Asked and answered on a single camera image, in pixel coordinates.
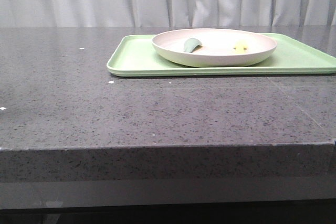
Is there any light green plastic tray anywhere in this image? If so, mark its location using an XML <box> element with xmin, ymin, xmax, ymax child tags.
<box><xmin>107</xmin><ymin>33</ymin><xmax>335</xmax><ymax>77</ymax></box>

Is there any green plastic spoon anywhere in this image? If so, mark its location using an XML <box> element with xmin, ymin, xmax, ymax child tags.
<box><xmin>184</xmin><ymin>38</ymin><xmax>202</xmax><ymax>53</ymax></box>

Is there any yellow plastic fork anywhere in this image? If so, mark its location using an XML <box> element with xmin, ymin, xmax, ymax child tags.
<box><xmin>234</xmin><ymin>40</ymin><xmax>248</xmax><ymax>51</ymax></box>

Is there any beige round plate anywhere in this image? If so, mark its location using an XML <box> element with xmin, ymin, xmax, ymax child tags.
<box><xmin>152</xmin><ymin>28</ymin><xmax>277</xmax><ymax>67</ymax></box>

